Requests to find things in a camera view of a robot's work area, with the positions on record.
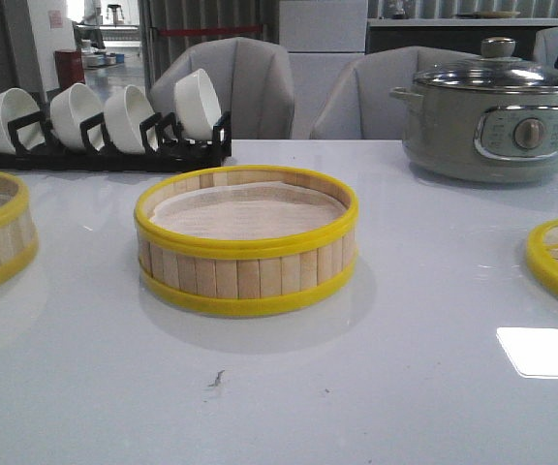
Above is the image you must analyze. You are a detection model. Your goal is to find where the white bowl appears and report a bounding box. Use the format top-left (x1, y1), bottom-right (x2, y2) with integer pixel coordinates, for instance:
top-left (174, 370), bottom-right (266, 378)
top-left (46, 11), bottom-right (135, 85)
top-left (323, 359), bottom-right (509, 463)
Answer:
top-left (50, 82), bottom-right (103, 151)
top-left (0, 88), bottom-right (40, 154)
top-left (104, 85), bottom-right (156, 155)
top-left (173, 68), bottom-right (222, 141)

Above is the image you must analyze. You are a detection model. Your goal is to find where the woven bamboo steamer lid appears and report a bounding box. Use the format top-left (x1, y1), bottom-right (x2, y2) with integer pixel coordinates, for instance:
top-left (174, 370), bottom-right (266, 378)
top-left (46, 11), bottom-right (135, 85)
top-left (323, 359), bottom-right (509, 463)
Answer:
top-left (524, 215), bottom-right (558, 314)

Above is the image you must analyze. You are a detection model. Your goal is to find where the left grey armchair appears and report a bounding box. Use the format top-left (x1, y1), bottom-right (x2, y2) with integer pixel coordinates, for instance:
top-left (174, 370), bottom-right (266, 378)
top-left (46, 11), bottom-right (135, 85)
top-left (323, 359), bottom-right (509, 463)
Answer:
top-left (149, 37), bottom-right (295, 140)

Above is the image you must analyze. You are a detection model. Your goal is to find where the red trash bin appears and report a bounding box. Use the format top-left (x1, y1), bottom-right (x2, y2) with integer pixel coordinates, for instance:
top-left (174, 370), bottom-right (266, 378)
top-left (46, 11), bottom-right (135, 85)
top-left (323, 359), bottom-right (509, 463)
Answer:
top-left (54, 49), bottom-right (85, 90)

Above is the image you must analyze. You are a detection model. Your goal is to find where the white refrigerator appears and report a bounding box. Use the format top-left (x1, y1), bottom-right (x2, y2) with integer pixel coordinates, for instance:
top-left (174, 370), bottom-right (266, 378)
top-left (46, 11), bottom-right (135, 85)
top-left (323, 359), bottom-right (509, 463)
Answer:
top-left (279, 1), bottom-right (368, 140)

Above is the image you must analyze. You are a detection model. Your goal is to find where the black dish rack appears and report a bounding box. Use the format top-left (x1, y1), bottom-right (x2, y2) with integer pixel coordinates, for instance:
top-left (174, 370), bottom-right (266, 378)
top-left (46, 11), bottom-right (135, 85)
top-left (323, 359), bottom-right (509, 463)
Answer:
top-left (0, 110), bottom-right (232, 173)

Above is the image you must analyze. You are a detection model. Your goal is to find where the glass pot lid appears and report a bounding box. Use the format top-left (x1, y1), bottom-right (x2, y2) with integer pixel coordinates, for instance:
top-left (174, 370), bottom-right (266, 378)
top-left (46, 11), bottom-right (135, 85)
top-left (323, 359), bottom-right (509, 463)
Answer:
top-left (414, 37), bottom-right (558, 93)

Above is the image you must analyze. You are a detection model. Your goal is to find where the wooden plate on counter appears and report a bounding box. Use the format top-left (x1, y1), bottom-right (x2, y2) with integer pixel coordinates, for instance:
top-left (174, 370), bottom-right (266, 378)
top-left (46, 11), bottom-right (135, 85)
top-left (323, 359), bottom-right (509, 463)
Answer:
top-left (454, 11), bottom-right (520, 19)

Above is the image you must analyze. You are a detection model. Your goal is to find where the grey electric cooking pot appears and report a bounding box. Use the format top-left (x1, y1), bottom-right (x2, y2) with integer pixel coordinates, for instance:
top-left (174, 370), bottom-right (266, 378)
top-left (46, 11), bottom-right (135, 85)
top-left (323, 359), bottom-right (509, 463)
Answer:
top-left (390, 84), bottom-right (558, 184)

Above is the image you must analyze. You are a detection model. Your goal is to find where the dark counter cabinet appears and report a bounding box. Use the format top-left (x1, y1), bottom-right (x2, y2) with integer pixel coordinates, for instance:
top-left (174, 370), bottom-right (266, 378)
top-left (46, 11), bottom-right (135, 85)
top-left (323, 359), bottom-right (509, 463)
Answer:
top-left (365, 18), bottom-right (558, 59)

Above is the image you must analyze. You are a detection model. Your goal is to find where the bamboo steamer tray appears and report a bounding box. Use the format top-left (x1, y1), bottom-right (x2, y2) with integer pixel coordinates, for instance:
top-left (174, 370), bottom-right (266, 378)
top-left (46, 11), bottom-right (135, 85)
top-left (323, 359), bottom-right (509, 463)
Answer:
top-left (134, 165), bottom-right (358, 317)
top-left (0, 171), bottom-right (38, 284)

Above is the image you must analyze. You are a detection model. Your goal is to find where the white steamer liner cloth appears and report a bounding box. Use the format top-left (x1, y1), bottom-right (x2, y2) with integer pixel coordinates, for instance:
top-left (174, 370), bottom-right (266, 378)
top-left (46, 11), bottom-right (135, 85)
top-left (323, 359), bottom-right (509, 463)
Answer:
top-left (150, 181), bottom-right (346, 240)

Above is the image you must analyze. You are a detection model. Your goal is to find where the red barrier belt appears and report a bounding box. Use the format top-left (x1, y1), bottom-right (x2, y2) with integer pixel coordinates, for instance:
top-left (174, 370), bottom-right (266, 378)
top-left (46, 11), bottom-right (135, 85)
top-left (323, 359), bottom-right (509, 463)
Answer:
top-left (157, 24), bottom-right (264, 37)

